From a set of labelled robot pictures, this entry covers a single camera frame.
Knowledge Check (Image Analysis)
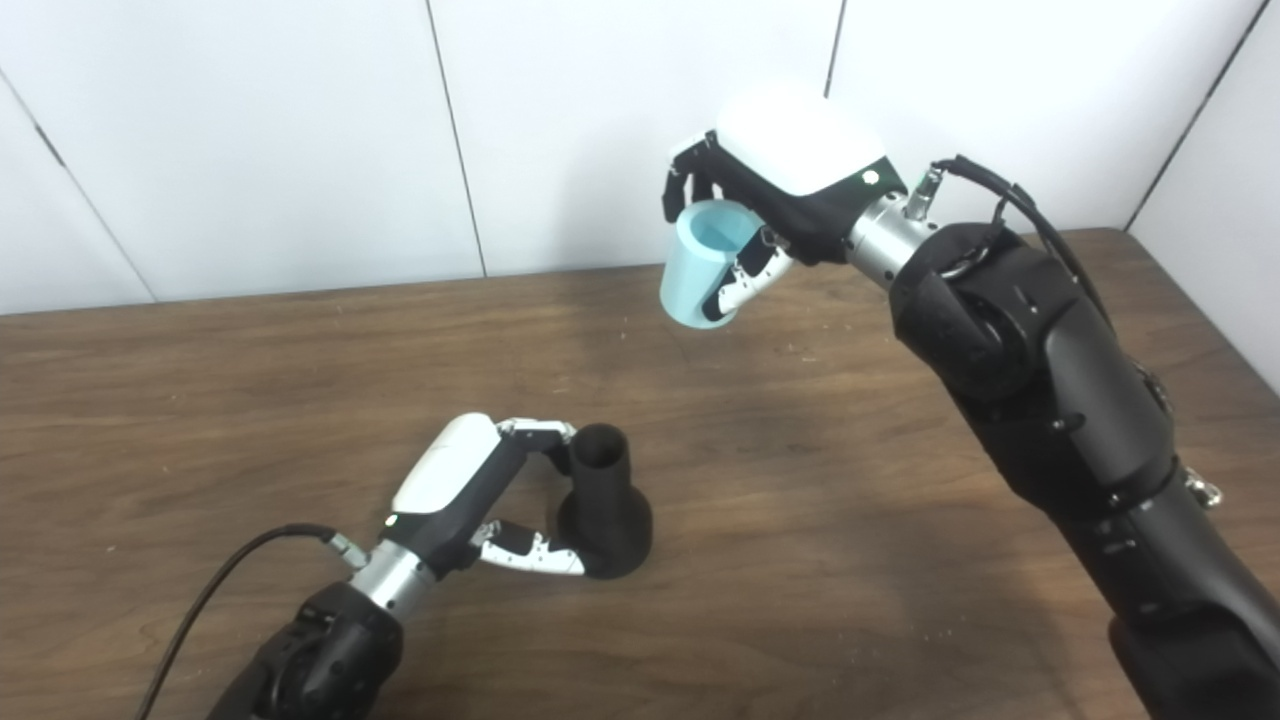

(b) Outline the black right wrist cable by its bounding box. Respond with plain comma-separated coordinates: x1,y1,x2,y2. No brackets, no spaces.
905,155,1226,506

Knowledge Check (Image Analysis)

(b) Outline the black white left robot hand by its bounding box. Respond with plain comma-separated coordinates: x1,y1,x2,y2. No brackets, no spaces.
383,413,587,581

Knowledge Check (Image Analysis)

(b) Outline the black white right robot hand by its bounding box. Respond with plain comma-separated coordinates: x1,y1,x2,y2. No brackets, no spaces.
661,85,908,326

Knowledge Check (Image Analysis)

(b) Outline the black funnel-shaped nozzle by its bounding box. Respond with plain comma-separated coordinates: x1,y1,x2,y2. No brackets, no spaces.
556,423,654,581

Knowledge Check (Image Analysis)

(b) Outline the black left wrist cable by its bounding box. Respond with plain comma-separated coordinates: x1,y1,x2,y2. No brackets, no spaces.
133,523,370,720

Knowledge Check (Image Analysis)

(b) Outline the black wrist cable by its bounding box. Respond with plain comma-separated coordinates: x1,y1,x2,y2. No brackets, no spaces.
905,155,1226,506
133,523,370,720

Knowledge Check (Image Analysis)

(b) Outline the light blue cylinder cup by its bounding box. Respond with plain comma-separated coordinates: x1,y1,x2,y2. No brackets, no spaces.
659,199,766,329

